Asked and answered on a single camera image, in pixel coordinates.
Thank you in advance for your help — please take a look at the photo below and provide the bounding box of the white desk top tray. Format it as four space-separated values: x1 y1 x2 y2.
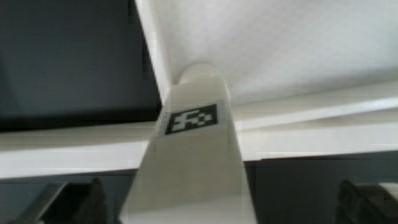
0 0 398 180

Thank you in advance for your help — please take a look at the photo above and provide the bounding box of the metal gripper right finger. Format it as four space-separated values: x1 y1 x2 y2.
333 180 398 224

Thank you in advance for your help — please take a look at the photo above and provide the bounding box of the white desk leg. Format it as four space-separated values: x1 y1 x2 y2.
118 64 257 224

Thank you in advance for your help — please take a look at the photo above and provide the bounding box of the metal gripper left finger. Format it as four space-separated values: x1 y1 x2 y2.
10 178 111 224

